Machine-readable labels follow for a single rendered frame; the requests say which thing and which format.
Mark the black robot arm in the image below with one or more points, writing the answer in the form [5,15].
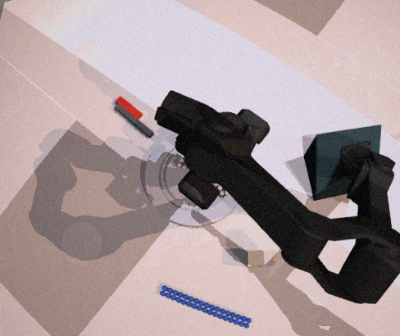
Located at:
[217,149]

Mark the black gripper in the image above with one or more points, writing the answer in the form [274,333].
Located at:
[204,194]

